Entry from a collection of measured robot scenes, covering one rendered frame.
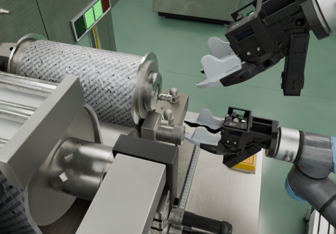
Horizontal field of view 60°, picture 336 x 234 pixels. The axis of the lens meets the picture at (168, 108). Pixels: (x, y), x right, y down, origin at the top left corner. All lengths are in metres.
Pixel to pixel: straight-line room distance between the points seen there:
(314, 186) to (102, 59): 0.54
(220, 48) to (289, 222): 1.51
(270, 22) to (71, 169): 0.32
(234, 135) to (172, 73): 2.10
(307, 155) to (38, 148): 0.55
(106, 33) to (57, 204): 1.24
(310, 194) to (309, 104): 1.92
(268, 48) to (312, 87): 2.40
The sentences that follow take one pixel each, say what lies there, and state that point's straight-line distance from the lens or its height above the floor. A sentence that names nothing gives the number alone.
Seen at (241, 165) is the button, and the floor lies 0.92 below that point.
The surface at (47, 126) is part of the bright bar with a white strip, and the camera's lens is 0.25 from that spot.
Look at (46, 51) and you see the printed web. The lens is 0.62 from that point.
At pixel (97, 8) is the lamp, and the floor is 1.19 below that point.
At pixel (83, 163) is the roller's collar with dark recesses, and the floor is 1.36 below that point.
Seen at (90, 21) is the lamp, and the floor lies 1.17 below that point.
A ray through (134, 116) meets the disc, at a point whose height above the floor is 1.25.
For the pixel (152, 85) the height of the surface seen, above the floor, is 1.28.
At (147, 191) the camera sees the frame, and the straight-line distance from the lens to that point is 0.21.
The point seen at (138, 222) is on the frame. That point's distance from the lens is 0.20.
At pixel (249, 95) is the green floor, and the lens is 2.56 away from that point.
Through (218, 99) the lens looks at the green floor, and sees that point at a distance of 2.46.
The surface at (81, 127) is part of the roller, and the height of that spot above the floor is 1.35.
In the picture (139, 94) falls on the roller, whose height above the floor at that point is 1.28.
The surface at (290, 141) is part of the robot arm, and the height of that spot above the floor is 1.14.
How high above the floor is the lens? 1.62
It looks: 44 degrees down
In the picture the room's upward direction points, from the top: straight up
